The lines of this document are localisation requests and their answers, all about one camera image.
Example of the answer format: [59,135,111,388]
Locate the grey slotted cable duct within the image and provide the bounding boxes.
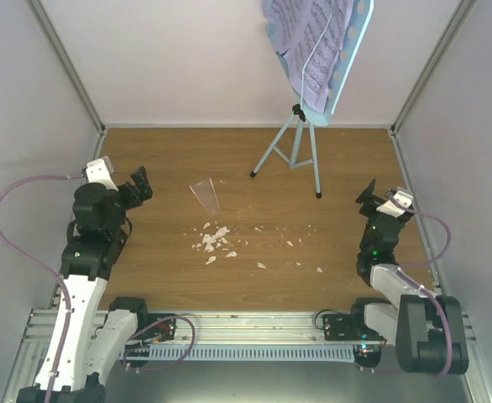
[127,343,354,363]

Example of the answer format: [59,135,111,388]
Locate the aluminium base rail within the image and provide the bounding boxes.
[24,310,477,345]

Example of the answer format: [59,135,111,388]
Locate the sheet music pages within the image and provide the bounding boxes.
[263,0,354,113]

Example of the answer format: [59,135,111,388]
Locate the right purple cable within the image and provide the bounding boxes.
[386,196,455,377]

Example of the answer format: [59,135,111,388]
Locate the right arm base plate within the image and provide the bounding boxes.
[313,310,385,343]

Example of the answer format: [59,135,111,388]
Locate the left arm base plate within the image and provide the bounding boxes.
[144,313,176,343]

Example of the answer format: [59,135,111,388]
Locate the light blue music stand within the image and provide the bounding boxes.
[250,1,374,199]

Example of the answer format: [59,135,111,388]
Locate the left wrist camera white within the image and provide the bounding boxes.
[85,156,118,191]

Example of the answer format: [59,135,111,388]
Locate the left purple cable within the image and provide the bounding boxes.
[0,174,87,403]

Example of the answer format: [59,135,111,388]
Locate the white paint patch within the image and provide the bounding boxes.
[191,222,238,266]

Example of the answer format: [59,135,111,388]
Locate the purple cable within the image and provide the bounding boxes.
[386,196,455,377]
[0,174,87,403]

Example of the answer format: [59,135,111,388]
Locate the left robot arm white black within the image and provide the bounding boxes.
[17,158,153,402]

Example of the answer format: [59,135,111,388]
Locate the clear plastic metronome cover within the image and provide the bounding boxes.
[189,178,221,215]

